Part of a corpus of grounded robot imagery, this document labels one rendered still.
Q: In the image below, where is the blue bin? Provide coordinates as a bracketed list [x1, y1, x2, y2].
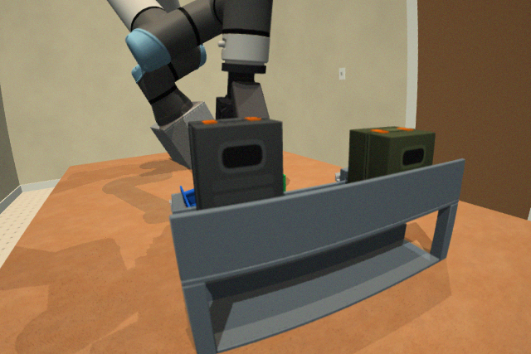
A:
[180, 186, 196, 207]

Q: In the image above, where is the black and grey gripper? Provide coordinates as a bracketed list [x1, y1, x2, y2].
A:
[216, 63, 266, 119]

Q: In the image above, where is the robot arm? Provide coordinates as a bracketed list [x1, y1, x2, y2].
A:
[107, 0, 273, 126]

